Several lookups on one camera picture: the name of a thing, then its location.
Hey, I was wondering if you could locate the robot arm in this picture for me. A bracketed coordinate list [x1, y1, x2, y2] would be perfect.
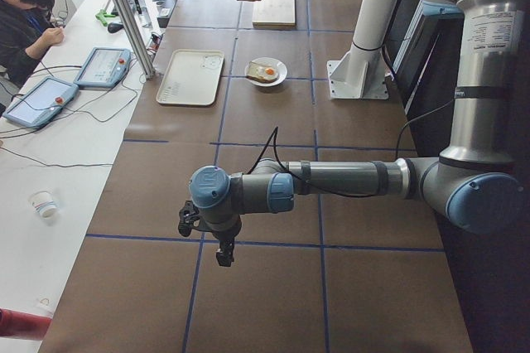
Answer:
[178, 0, 529, 267]

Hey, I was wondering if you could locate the red object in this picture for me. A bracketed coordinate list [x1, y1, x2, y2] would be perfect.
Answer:
[0, 308, 52, 341]

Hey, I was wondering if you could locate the white round plate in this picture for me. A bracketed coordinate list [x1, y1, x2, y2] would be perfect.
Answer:
[244, 57, 287, 87]

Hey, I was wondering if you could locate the fried egg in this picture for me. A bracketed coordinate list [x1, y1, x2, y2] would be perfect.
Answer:
[254, 65, 277, 81]

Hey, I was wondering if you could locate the wooden cutting board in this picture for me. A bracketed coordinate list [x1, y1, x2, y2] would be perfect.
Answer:
[252, 0, 296, 29]

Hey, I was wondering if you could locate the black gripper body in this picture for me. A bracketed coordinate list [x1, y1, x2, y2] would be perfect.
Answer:
[212, 220, 242, 250]

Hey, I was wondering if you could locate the far teach pendant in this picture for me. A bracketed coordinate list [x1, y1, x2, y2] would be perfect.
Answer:
[74, 47, 132, 89]

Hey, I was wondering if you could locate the green tool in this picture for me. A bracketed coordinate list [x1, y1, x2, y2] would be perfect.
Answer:
[95, 9, 117, 27]

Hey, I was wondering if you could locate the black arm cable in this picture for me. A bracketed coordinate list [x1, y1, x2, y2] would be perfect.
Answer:
[246, 124, 456, 198]

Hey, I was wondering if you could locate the aluminium frame post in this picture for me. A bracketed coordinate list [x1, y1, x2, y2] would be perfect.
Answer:
[113, 0, 156, 80]

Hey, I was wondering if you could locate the teach pendant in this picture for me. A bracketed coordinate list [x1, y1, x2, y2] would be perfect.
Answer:
[74, 47, 132, 89]
[3, 76, 79, 128]

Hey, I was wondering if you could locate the white pedestal column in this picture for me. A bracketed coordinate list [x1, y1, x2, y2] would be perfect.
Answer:
[327, 0, 398, 99]

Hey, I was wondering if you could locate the seated person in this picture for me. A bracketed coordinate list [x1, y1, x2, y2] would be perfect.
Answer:
[1, 0, 65, 88]

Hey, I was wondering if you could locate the near teach pendant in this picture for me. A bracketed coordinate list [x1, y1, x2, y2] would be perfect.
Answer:
[3, 76, 79, 128]

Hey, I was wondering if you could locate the paper cup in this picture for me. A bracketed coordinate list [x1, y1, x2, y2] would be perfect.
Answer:
[28, 191, 58, 220]

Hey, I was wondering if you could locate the cream bear serving tray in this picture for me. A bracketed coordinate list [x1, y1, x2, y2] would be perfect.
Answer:
[156, 49, 224, 107]

